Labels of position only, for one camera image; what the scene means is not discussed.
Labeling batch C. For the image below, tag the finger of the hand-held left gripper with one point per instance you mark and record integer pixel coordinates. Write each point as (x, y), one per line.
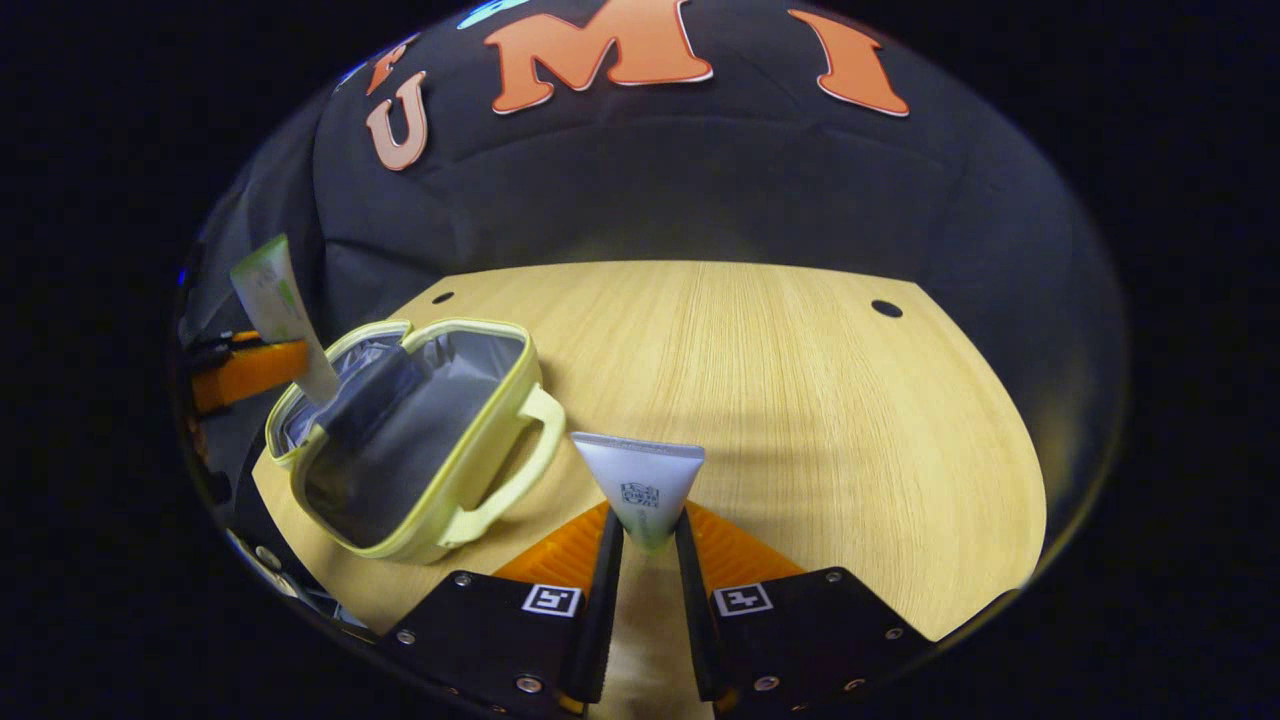
(250, 372)

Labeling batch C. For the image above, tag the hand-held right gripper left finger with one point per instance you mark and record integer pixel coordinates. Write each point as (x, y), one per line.
(600, 620)

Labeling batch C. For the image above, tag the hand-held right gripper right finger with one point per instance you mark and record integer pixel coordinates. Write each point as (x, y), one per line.
(700, 630)

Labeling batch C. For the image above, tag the green and white skincare tube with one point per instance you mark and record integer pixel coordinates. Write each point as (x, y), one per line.
(275, 300)

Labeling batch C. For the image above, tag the pale yellow suitcase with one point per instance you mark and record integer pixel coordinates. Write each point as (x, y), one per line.
(400, 450)

